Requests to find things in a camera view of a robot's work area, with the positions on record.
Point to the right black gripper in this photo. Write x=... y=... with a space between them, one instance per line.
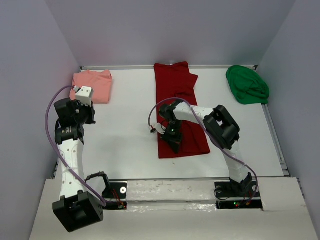
x=174 y=142

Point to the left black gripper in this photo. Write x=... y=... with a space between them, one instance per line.
x=90 y=109

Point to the red t shirt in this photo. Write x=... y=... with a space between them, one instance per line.
x=177 y=81

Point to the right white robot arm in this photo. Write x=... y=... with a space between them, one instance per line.
x=223 y=132

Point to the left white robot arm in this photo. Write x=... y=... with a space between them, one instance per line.
x=79 y=205

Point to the folded pink t shirt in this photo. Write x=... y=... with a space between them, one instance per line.
x=100 y=82

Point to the green t shirt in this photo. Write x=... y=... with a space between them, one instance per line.
x=247 y=86

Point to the white front cover board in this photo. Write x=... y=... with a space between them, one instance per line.
x=185 y=210

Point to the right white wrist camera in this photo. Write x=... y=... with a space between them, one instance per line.
x=158 y=127

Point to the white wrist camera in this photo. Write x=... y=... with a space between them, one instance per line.
x=84 y=94
x=158 y=127

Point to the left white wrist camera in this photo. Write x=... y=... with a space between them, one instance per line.
x=84 y=94

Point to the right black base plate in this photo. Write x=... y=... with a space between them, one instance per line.
x=228 y=199

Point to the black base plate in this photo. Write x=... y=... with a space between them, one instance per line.
x=228 y=199
x=116 y=196

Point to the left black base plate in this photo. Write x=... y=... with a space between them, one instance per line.
x=116 y=196

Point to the aluminium table frame rail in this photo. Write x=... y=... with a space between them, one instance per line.
x=147 y=67

